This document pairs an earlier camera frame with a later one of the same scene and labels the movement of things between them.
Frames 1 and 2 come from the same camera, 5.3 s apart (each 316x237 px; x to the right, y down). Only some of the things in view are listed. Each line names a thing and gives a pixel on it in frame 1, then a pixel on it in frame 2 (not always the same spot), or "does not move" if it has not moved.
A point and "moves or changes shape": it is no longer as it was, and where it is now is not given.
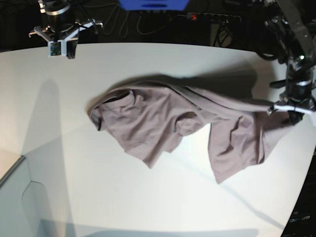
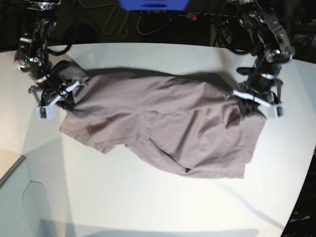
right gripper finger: (295, 117) -> (249, 107)
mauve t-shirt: (147, 120) moves or changes shape
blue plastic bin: (154, 5) does not move
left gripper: (61, 27) -> (55, 88)
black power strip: (213, 17) does not move
